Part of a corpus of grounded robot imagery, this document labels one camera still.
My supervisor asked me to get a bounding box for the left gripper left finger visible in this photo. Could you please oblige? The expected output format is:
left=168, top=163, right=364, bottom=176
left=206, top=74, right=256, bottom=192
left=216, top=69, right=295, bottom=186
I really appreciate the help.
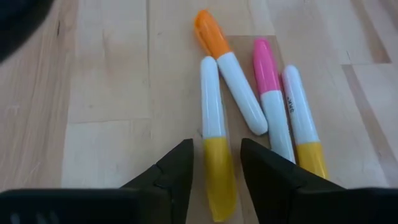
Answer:
left=120, top=138, right=195, bottom=224

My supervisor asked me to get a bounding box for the mini marker yellow cap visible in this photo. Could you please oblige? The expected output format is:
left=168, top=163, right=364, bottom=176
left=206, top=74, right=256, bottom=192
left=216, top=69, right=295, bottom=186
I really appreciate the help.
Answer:
left=199, top=55, right=238, bottom=223
left=281, top=64, right=330, bottom=180

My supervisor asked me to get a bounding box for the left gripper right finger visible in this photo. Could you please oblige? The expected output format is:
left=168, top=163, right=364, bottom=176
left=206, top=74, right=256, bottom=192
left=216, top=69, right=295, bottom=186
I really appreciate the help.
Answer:
left=240, top=138, right=345, bottom=224

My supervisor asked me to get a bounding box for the mini marker orange cap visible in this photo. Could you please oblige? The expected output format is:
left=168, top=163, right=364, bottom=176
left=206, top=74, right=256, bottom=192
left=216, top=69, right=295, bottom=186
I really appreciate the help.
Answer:
left=193, top=9, right=269, bottom=136

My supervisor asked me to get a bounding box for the mini marker pink cap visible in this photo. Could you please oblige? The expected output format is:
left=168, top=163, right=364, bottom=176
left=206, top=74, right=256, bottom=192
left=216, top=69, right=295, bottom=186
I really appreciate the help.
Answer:
left=252, top=37, right=297, bottom=164

